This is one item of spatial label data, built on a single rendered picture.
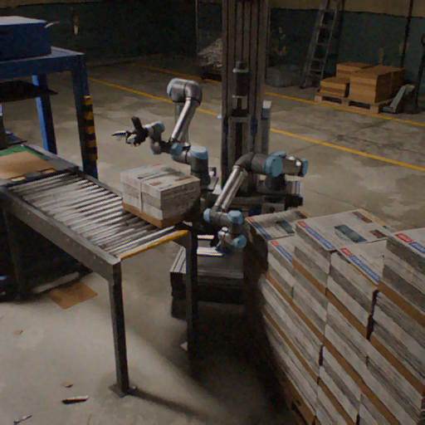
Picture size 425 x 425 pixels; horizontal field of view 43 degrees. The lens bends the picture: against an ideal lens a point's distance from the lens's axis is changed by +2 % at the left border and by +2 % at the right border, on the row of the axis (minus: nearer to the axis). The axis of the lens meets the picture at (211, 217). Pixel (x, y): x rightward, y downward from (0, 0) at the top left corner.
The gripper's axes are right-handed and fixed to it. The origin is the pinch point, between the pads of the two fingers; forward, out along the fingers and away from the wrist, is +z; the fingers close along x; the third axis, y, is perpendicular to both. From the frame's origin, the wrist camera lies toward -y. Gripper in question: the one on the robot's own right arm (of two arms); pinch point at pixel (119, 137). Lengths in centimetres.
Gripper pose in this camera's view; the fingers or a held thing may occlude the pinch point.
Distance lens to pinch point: 304.1
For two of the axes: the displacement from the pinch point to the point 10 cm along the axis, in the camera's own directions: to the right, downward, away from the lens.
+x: -8.1, -3.7, 4.6
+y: -1.1, 8.6, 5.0
